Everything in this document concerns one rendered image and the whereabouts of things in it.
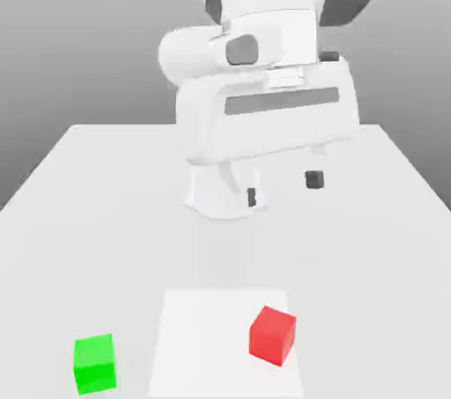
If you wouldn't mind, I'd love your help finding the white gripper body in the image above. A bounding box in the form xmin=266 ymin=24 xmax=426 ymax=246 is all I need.
xmin=174 ymin=55 xmax=361 ymax=165

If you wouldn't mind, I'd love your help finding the small red cube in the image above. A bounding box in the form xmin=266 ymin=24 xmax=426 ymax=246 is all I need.
xmin=248 ymin=305 xmax=298 ymax=368

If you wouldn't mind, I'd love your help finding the small green cube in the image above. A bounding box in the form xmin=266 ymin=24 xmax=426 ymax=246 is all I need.
xmin=72 ymin=332 xmax=118 ymax=396

